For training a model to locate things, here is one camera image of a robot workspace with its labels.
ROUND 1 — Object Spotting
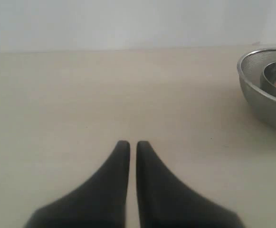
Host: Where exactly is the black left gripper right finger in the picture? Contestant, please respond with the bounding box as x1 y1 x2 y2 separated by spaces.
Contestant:
136 141 245 228

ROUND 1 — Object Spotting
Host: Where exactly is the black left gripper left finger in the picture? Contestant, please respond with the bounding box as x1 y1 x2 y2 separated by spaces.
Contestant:
25 141 130 228

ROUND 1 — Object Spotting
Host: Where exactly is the stainless steel mesh colander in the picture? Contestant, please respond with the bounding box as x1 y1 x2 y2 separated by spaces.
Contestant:
237 47 276 128

